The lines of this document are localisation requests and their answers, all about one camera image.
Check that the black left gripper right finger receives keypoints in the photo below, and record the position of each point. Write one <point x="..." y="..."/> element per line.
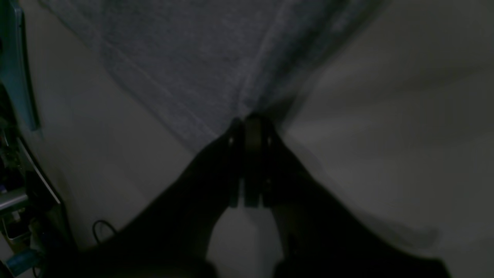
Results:
<point x="320" y="236"/>

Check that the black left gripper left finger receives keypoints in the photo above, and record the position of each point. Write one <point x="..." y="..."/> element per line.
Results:
<point x="170" y="238"/>

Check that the grey T-shirt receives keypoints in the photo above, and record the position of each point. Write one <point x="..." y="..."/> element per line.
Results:
<point x="198" y="64"/>

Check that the blue-grey board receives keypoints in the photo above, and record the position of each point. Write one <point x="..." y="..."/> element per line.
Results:
<point x="15" y="74"/>

